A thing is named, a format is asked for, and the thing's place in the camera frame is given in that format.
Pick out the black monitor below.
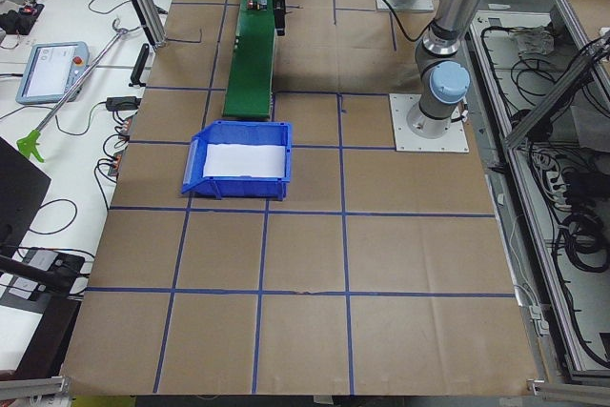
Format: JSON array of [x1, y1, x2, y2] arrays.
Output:
[[0, 138, 51, 257]]

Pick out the left blue plastic bin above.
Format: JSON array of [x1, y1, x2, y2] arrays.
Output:
[[181, 120, 293, 200]]

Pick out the black braided cable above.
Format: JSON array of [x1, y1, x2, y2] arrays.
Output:
[[350, 0, 430, 44]]

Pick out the teach pendant tablet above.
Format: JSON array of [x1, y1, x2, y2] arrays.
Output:
[[15, 41, 90, 105]]

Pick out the black handle bar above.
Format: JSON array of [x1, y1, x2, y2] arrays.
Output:
[[129, 43, 150, 88]]

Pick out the green conveyor belt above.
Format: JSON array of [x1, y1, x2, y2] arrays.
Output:
[[222, 0, 275, 119]]

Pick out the green handled reach grabber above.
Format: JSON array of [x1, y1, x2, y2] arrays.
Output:
[[16, 18, 130, 163]]

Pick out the black power adapter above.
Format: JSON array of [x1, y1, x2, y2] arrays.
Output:
[[105, 96, 141, 112]]

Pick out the white foam pad left bin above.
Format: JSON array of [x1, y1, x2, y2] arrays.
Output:
[[203, 144, 286, 178]]

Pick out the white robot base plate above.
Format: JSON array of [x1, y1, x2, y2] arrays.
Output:
[[389, 93, 469, 153]]

